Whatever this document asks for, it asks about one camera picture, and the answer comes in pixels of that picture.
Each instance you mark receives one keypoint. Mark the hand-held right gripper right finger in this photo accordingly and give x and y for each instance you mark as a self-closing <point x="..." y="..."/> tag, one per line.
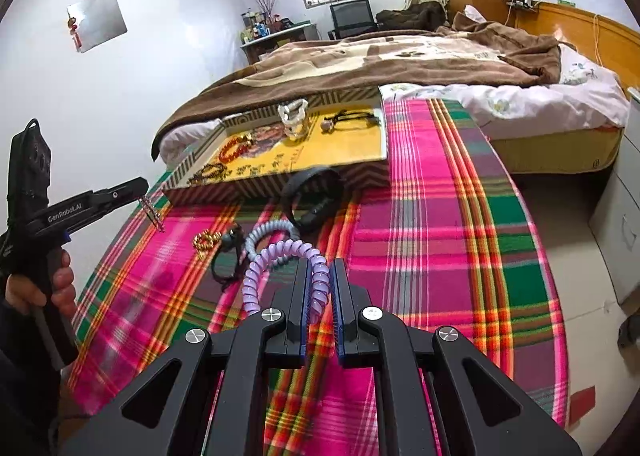
<point x="345" y="296"/>

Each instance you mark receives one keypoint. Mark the wooden desk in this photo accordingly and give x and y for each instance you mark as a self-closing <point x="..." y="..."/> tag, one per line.
<point x="280" y="38"/>

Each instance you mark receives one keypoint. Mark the striped cardboard box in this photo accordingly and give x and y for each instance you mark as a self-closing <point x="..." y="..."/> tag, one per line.
<point x="330" y="148"/>

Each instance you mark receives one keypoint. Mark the wooden bed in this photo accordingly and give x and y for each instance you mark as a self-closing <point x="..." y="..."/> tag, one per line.
<point x="590" y="30"/>

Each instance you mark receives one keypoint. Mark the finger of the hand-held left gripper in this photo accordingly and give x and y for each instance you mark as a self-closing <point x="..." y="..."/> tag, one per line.
<point x="122" y="191"/>

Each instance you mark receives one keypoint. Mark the power strip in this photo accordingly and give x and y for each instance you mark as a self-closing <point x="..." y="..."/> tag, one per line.
<point x="522" y="2"/>

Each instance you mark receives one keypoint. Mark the black office chair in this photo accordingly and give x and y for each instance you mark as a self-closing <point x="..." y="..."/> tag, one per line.
<point x="352" y="15"/>

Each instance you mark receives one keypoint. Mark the person's left forearm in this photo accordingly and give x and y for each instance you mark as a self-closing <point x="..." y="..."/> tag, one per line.
<point x="20" y="386"/>

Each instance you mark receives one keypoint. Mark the black wristband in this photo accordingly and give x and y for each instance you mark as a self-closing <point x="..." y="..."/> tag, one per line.
<point x="310" y="221"/>

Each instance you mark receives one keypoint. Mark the red hanging ornament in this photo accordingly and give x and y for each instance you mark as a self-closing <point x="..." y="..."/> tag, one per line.
<point x="75" y="33"/>

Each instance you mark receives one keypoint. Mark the grey drawer cabinet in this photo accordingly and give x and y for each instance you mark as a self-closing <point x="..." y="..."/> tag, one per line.
<point x="620" y="216"/>

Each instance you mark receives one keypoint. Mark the group of bottles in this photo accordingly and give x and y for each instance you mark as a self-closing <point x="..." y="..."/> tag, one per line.
<point x="255" y="28"/>

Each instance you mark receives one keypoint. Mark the white floral bed sheet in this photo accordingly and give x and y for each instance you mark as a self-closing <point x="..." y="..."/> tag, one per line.
<point x="550" y="100"/>

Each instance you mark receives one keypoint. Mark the white hair claw clip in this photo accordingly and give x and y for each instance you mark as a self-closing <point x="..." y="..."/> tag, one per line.
<point x="294" y="120"/>

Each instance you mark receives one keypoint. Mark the metal wall plate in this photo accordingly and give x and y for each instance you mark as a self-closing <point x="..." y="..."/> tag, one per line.
<point x="97" y="20"/>

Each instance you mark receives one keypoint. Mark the brown blanket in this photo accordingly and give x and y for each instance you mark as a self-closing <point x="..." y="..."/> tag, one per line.
<point x="350" y="60"/>

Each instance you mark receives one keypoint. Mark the person's left hand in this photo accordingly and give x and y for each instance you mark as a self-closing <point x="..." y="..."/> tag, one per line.
<point x="64" y="286"/>

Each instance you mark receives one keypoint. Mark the dark brown cloth pile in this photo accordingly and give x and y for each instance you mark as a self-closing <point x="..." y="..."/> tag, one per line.
<point x="410" y="15"/>

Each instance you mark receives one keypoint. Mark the plaid cloth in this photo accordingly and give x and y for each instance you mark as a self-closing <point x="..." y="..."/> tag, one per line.
<point x="440" y="286"/>

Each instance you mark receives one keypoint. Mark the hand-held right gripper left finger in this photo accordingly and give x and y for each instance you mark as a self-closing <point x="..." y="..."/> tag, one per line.
<point x="299" y="296"/>

